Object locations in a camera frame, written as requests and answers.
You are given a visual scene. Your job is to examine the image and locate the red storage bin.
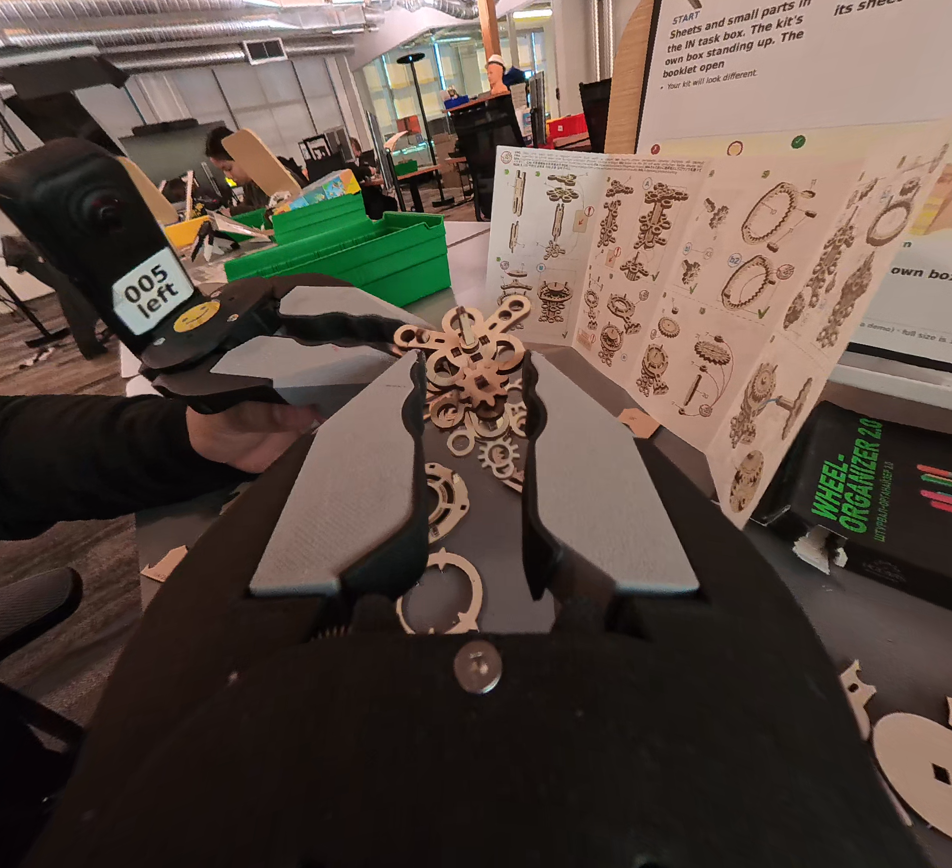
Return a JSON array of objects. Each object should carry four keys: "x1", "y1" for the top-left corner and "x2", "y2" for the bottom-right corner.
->
[{"x1": 546, "y1": 113, "x2": 596, "y2": 148}]

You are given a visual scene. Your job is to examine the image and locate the round wooden disc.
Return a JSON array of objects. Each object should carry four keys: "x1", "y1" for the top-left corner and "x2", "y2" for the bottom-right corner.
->
[{"x1": 872, "y1": 712, "x2": 952, "y2": 828}]

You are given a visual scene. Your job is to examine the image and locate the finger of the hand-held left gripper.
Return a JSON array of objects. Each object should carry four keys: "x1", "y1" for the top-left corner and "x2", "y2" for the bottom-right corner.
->
[
  {"x1": 210, "y1": 335, "x2": 403, "y2": 409},
  {"x1": 278, "y1": 284, "x2": 441, "y2": 348}
]

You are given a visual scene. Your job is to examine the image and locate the mannequin head with helmet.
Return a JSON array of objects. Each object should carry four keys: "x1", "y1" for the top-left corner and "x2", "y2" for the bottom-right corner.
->
[{"x1": 483, "y1": 52, "x2": 531, "y2": 96}]

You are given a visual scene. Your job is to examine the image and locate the colourful box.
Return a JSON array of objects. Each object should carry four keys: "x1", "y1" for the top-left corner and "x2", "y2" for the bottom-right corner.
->
[{"x1": 285, "y1": 168, "x2": 359, "y2": 212}]

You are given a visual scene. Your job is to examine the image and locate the person's left hand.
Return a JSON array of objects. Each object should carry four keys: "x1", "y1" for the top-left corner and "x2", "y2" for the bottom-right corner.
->
[{"x1": 186, "y1": 400, "x2": 326, "y2": 475}]

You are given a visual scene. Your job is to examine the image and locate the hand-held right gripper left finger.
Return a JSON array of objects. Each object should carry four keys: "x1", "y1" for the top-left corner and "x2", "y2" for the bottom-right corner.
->
[{"x1": 249, "y1": 351, "x2": 432, "y2": 605}]

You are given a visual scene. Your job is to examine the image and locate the wooden arc ring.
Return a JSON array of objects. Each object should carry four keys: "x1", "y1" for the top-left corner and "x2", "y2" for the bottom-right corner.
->
[{"x1": 394, "y1": 547, "x2": 486, "y2": 636}]

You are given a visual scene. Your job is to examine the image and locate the silver air duct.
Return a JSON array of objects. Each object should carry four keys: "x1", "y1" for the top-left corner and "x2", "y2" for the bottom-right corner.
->
[{"x1": 0, "y1": 0, "x2": 373, "y2": 29}]

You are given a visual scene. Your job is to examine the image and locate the black model kit box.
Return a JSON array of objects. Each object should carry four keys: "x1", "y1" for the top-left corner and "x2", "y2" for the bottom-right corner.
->
[{"x1": 750, "y1": 400, "x2": 952, "y2": 606}]

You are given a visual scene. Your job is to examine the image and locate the wooden flange ring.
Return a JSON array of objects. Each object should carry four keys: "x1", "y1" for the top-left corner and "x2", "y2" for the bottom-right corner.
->
[{"x1": 424, "y1": 461, "x2": 472, "y2": 545}]

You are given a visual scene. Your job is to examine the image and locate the wooden gear with rings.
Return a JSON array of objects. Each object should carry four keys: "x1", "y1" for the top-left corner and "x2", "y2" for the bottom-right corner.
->
[{"x1": 476, "y1": 435, "x2": 526, "y2": 484}]

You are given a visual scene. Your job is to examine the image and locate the folded instruction booklet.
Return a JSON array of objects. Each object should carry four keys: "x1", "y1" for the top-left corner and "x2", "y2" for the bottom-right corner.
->
[{"x1": 485, "y1": 138, "x2": 952, "y2": 533}]

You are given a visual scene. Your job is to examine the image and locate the jagged wooden piece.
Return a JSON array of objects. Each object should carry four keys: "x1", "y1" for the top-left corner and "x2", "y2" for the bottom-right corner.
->
[{"x1": 839, "y1": 660, "x2": 880, "y2": 740}]

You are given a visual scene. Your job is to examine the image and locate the person's left forearm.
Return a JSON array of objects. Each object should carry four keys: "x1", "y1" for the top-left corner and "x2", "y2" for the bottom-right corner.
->
[{"x1": 0, "y1": 394, "x2": 257, "y2": 543}]

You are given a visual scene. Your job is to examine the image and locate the small square wooden piece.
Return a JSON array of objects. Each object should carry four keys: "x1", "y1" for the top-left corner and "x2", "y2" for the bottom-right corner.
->
[{"x1": 141, "y1": 544, "x2": 190, "y2": 584}]

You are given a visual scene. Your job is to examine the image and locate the wooden ring model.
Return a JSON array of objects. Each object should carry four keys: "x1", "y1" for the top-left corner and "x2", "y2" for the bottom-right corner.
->
[{"x1": 392, "y1": 293, "x2": 538, "y2": 460}]

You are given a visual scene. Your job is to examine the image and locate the black studio softbox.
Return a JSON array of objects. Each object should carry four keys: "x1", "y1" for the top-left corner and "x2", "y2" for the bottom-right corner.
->
[{"x1": 0, "y1": 54, "x2": 131, "y2": 140}]

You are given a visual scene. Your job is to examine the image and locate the black mesh office chair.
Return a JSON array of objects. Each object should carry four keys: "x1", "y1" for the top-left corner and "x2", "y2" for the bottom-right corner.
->
[{"x1": 0, "y1": 567, "x2": 84, "y2": 661}]

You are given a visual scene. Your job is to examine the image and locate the white instruction poster board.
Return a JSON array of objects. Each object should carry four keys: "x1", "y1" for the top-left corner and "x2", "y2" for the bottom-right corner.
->
[{"x1": 636, "y1": 0, "x2": 952, "y2": 363}]

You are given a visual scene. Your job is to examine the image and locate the black floor lamp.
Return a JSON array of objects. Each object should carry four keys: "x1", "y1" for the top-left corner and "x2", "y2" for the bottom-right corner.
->
[{"x1": 396, "y1": 52, "x2": 449, "y2": 211}]

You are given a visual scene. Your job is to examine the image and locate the plywood backing board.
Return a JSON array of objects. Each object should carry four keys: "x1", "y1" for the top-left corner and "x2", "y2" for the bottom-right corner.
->
[{"x1": 604, "y1": 0, "x2": 664, "y2": 155}]

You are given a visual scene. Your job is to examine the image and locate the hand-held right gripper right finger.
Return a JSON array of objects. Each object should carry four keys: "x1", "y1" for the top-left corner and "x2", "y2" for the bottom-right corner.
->
[{"x1": 521, "y1": 351, "x2": 702, "y2": 624}]

